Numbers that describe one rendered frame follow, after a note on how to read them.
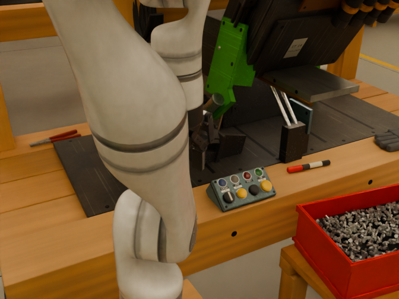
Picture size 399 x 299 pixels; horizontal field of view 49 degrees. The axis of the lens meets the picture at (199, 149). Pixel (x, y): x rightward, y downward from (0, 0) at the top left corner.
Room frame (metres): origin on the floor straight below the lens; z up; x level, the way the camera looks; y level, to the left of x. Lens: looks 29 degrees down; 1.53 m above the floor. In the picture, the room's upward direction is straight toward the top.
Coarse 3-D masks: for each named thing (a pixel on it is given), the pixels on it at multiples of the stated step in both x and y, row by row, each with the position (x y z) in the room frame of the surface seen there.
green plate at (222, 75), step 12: (228, 24) 1.18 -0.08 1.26; (240, 24) 1.13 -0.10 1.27; (228, 36) 1.16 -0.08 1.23; (240, 36) 1.11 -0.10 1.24; (216, 48) 1.20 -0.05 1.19; (228, 48) 1.15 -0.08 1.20; (240, 48) 1.11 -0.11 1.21; (216, 60) 1.18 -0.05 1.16; (228, 60) 1.13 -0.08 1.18; (240, 60) 1.12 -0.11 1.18; (216, 72) 1.16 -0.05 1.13; (228, 72) 1.11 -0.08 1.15; (240, 72) 1.12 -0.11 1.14; (252, 72) 1.14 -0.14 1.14; (216, 84) 1.15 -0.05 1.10; (228, 84) 1.10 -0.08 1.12; (240, 84) 1.12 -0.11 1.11
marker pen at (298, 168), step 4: (324, 160) 1.05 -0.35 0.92; (328, 160) 1.05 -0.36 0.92; (304, 164) 1.03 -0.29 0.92; (308, 164) 1.03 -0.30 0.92; (312, 164) 1.03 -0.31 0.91; (316, 164) 1.03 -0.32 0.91; (320, 164) 1.04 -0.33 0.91; (324, 164) 1.04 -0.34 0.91; (328, 164) 1.05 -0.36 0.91; (288, 168) 1.01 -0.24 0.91; (292, 168) 1.01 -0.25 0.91; (296, 168) 1.01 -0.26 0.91; (300, 168) 1.02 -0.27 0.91; (304, 168) 1.02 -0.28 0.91; (308, 168) 1.03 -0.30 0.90; (288, 172) 1.01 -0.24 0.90
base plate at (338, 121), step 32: (352, 96) 1.57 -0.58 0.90; (224, 128) 1.29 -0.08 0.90; (256, 128) 1.29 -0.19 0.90; (320, 128) 1.29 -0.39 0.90; (352, 128) 1.29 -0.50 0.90; (384, 128) 1.29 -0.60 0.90; (64, 160) 1.08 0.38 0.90; (96, 160) 1.08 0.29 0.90; (224, 160) 1.08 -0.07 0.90; (256, 160) 1.08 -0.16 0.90; (96, 192) 0.92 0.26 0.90
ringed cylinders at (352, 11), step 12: (348, 0) 1.07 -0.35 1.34; (360, 0) 1.06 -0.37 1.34; (372, 0) 1.08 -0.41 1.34; (384, 0) 1.11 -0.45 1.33; (396, 0) 1.13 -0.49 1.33; (336, 12) 1.11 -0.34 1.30; (348, 12) 1.07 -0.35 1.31; (360, 12) 1.10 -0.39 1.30; (372, 12) 1.13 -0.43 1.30; (384, 12) 1.15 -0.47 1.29; (336, 24) 1.10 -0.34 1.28
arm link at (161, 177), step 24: (96, 144) 0.36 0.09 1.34; (168, 144) 0.34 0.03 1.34; (120, 168) 0.35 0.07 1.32; (144, 168) 0.34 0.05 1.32; (168, 168) 0.36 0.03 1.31; (144, 192) 0.36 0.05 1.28; (168, 192) 0.37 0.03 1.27; (192, 192) 0.45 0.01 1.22; (168, 216) 0.39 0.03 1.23; (192, 216) 0.43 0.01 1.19; (168, 240) 0.42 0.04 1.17; (192, 240) 0.44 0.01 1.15
